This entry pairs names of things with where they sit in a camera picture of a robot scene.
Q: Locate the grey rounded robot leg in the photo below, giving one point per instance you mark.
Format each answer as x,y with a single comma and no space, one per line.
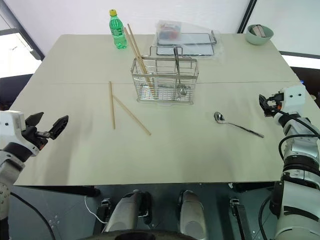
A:
192,215
125,212

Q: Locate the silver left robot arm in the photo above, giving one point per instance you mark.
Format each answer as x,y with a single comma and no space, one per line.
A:
10,160

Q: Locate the pale green bowl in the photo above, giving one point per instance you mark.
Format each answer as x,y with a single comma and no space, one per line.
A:
260,40

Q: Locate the black diagonal frame beam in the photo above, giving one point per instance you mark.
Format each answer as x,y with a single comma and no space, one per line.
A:
246,16
22,32

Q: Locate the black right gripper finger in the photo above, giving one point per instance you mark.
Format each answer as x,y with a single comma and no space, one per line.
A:
268,113
262,101

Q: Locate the green plastic soda bottle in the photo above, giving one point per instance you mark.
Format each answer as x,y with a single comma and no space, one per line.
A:
118,31

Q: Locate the black stand bracket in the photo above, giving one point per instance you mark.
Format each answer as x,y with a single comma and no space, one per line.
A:
240,217
106,208

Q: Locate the pink packets in bowl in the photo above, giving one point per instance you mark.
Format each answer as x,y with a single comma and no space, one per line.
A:
258,30

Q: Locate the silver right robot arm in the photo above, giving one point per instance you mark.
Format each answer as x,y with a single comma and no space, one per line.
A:
300,175

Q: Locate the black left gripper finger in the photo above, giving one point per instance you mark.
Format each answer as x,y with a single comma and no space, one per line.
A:
59,126
33,120

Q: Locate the clear plastic bag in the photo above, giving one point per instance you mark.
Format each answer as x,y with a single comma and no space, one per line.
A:
217,47

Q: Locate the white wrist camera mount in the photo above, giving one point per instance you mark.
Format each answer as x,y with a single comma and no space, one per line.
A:
11,122
295,97

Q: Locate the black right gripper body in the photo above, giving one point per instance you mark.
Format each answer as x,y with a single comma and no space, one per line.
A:
276,101

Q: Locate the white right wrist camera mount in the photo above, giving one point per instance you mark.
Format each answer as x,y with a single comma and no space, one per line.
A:
295,97

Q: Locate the wooden chopstick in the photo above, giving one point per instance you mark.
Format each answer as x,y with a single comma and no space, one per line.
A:
136,48
131,115
132,48
112,105

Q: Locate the metal spoon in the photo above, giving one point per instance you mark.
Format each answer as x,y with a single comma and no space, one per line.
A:
182,90
220,118

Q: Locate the dark round robot torso edge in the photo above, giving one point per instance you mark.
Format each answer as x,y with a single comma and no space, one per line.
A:
140,235

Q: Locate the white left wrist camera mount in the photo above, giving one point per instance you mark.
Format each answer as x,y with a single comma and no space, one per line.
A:
11,122

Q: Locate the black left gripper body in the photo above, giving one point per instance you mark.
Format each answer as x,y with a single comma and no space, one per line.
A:
37,137

